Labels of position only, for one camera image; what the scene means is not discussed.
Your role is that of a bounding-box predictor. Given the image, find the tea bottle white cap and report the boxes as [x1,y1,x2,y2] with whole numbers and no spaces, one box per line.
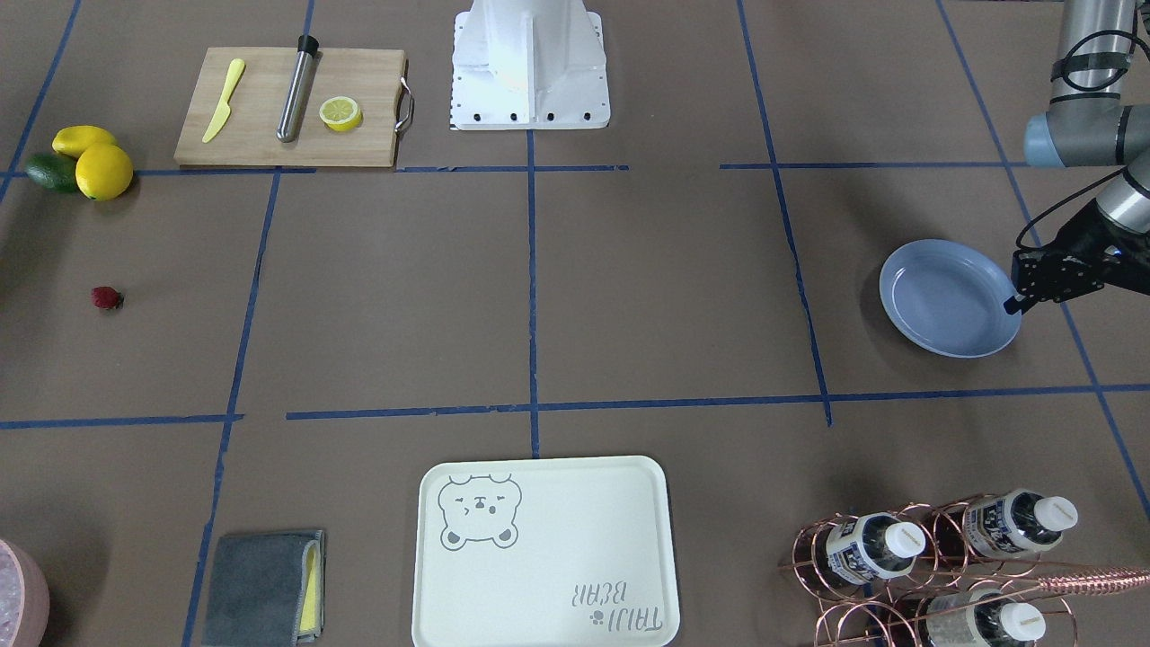
[940,490,1079,560]
[898,590,1048,647]
[813,513,928,594]

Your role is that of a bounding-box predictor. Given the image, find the red strawberry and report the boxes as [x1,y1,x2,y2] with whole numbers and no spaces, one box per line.
[90,286,127,311]

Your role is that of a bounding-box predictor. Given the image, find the blue round plate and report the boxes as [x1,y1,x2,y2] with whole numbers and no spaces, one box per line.
[879,239,1022,359]

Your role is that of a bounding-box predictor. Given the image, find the yellow lemon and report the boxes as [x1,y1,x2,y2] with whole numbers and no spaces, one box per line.
[75,143,135,201]

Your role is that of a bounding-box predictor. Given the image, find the wooden cutting board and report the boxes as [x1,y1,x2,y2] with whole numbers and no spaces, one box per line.
[175,48,413,168]

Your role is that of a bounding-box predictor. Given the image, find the lemon half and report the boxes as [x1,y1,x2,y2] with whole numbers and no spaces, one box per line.
[319,97,363,134]

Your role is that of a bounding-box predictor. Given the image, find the grey yellow folded cloth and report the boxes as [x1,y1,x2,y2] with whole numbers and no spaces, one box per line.
[201,527,327,646]

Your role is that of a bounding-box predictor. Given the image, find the steel cylinder black cap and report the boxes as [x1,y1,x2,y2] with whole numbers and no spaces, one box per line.
[276,34,319,144]

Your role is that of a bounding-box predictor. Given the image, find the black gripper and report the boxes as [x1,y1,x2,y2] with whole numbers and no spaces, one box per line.
[1003,199,1149,316]

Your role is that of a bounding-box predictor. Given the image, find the yellow mango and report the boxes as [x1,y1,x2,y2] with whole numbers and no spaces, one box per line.
[52,124,118,160]

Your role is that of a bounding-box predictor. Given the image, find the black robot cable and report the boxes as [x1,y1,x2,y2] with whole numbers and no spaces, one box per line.
[1015,29,1150,253]

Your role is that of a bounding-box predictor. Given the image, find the green avocado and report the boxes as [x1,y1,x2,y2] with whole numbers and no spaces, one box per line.
[24,153,79,194]

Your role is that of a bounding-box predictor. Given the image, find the pink bowl of ice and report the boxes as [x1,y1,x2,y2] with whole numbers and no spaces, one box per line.
[1,540,49,646]

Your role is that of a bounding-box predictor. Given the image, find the yellow plastic knife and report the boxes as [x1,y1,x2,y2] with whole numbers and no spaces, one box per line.
[201,57,246,144]

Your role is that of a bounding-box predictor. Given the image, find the lower tea bottle white cap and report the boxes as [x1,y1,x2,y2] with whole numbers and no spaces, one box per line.
[898,590,1048,647]

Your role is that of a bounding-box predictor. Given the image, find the cream bear tray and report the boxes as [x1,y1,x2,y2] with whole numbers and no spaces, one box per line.
[411,456,681,646]

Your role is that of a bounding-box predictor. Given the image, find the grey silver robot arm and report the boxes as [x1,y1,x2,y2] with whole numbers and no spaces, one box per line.
[1004,1,1149,315]

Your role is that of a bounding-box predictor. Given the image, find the copper wire bottle rack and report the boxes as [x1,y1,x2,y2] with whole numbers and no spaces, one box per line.
[779,494,1147,646]

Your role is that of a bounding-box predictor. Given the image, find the white metal base bracket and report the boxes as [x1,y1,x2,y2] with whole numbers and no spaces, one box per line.
[449,1,612,131]

